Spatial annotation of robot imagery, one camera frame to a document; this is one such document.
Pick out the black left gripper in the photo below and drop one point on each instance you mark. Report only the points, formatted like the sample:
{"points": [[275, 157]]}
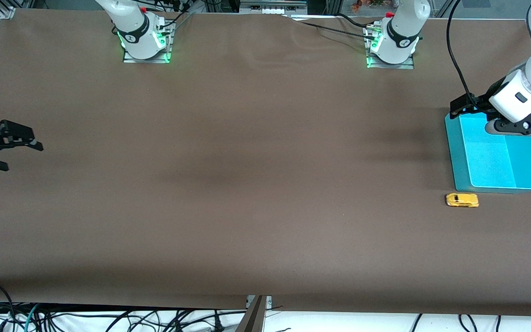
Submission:
{"points": [[477, 104]]}

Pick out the yellow beetle toy car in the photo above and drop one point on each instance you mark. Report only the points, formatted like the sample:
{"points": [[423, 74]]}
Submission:
{"points": [[461, 200]]}

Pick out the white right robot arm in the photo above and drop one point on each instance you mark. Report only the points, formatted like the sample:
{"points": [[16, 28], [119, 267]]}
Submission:
{"points": [[136, 41]]}

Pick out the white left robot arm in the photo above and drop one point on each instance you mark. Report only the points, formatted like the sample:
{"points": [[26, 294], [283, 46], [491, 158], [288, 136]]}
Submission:
{"points": [[399, 46]]}

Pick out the teal plastic storage bin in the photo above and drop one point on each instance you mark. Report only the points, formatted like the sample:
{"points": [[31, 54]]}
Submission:
{"points": [[491, 157]]}

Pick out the small orange items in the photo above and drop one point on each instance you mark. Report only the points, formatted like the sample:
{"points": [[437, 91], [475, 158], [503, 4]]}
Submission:
{"points": [[356, 6]]}

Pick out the grey power strip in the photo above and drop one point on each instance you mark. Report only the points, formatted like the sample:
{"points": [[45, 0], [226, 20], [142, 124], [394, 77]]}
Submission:
{"points": [[272, 9]]}

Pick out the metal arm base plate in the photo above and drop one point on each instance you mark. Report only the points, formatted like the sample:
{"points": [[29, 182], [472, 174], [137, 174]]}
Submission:
{"points": [[392, 66], [148, 60]]}

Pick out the aluminium frame corner bracket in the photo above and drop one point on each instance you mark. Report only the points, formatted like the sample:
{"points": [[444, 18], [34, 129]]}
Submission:
{"points": [[7, 13]]}

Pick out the metal frame post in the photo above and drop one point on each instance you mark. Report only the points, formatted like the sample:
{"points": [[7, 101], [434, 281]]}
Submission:
{"points": [[254, 320]]}

